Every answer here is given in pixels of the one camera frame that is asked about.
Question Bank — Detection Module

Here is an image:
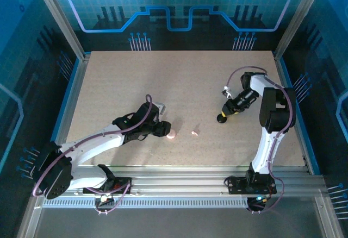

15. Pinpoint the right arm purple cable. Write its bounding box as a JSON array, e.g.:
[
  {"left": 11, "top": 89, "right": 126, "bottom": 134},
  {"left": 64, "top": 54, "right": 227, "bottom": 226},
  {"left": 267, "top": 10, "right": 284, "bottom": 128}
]
[{"left": 226, "top": 66, "right": 297, "bottom": 215}]

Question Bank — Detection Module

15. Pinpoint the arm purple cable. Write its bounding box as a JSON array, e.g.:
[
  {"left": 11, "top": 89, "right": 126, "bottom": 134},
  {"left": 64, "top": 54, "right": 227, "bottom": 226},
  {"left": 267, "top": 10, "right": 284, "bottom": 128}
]
[
  {"left": 226, "top": 66, "right": 297, "bottom": 215},
  {"left": 32, "top": 93, "right": 153, "bottom": 217}
]

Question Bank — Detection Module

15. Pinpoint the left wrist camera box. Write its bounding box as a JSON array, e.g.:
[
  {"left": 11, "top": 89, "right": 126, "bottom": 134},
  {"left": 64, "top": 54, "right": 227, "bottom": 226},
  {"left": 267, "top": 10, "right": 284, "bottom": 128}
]
[{"left": 155, "top": 102, "right": 167, "bottom": 116}]

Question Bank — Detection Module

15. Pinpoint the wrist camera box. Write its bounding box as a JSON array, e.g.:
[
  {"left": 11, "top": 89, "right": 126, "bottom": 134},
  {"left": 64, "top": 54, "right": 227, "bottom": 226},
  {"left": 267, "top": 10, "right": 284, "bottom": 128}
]
[
  {"left": 221, "top": 85, "right": 234, "bottom": 99},
  {"left": 155, "top": 102, "right": 167, "bottom": 116}
]

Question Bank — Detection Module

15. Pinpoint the slotted grey cable duct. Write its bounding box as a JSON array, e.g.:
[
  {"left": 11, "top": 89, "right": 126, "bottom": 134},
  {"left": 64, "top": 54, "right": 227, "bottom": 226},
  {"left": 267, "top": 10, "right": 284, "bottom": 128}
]
[{"left": 42, "top": 197, "right": 250, "bottom": 209}]

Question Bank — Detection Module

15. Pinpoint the aluminium side rail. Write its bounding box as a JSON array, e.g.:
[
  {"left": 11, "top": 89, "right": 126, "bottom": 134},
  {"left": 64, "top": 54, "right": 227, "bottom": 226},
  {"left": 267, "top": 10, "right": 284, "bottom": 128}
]
[
  {"left": 273, "top": 52, "right": 321, "bottom": 176},
  {"left": 45, "top": 53, "right": 91, "bottom": 175}
]

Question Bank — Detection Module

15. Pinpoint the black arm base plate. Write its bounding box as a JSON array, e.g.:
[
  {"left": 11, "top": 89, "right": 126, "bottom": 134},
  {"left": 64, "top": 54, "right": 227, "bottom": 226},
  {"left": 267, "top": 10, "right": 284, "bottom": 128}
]
[
  {"left": 82, "top": 176, "right": 134, "bottom": 195},
  {"left": 225, "top": 176, "right": 277, "bottom": 195}
]

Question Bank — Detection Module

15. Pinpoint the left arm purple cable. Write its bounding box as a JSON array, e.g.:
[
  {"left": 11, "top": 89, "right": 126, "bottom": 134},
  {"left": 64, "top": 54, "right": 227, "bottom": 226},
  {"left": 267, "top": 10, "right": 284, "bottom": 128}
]
[{"left": 32, "top": 93, "right": 153, "bottom": 217}]

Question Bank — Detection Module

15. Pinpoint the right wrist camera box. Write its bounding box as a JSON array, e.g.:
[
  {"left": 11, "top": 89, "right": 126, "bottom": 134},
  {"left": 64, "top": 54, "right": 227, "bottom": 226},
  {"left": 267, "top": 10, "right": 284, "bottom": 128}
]
[{"left": 221, "top": 85, "right": 234, "bottom": 99}]

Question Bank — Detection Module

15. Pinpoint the aluminium frame post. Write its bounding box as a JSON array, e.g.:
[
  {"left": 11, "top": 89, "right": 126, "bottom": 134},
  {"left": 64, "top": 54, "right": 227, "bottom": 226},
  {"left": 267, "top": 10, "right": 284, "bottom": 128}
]
[
  {"left": 272, "top": 0, "right": 327, "bottom": 61},
  {"left": 30, "top": 0, "right": 91, "bottom": 61}
]

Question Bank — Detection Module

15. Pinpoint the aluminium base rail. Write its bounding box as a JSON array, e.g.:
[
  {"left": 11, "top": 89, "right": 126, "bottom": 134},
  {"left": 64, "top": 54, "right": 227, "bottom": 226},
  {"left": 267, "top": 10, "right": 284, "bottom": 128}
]
[{"left": 35, "top": 166, "right": 327, "bottom": 196}]

